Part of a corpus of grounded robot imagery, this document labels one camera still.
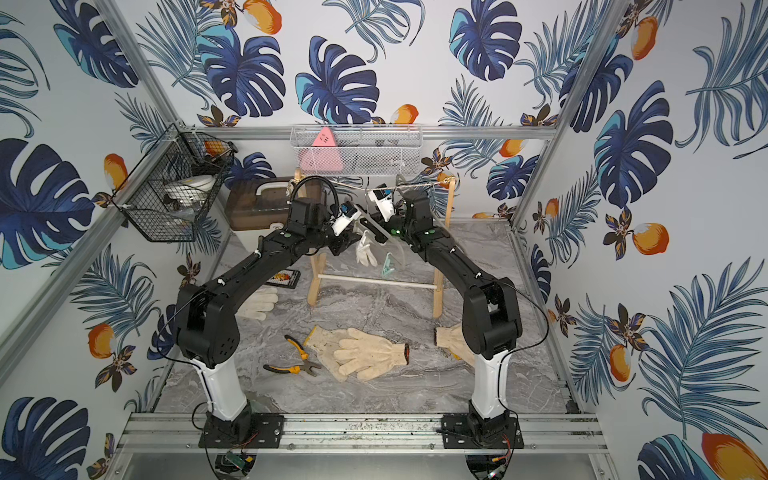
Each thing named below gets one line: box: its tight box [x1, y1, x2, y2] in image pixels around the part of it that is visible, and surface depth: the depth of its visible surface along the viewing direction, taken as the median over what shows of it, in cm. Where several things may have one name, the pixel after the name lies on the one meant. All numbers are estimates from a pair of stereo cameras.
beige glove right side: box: [436, 324, 475, 367], surface depth 90 cm
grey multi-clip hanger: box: [352, 203, 406, 271], surface depth 79 cm
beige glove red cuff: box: [333, 328, 411, 381], surface depth 88 cm
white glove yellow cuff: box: [357, 230, 378, 267], surface depth 97 cm
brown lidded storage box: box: [224, 176, 325, 231], surface depth 103 cm
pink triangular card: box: [298, 127, 344, 173], surface depth 92 cm
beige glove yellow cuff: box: [304, 325, 350, 382], surface depth 90 cm
